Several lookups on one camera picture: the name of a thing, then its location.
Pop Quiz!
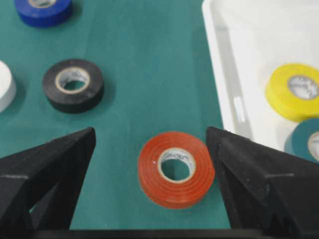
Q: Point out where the black tape roll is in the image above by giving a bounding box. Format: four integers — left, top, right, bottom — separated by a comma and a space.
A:
42, 59, 104, 114

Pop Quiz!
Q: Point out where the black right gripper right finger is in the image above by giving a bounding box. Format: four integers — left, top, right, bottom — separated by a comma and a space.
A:
206, 126, 319, 231

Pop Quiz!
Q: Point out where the green tape roll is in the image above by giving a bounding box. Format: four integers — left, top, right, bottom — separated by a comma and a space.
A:
284, 118, 319, 164

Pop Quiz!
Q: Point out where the red tape roll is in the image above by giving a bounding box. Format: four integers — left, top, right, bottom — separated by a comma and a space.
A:
138, 131, 215, 209

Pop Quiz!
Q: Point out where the white plastic case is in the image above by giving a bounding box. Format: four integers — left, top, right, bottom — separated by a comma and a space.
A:
202, 0, 319, 151

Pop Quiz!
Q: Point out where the white tape roll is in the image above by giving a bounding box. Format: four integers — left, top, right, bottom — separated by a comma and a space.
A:
0, 61, 16, 112

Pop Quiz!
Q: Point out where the blue tape roll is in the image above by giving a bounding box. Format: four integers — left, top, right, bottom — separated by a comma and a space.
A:
14, 0, 73, 27

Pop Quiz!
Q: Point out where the yellow tape roll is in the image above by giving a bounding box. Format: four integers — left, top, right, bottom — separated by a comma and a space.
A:
265, 63, 319, 122

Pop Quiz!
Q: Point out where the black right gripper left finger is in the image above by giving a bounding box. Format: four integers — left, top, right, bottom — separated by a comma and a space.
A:
0, 127, 96, 231

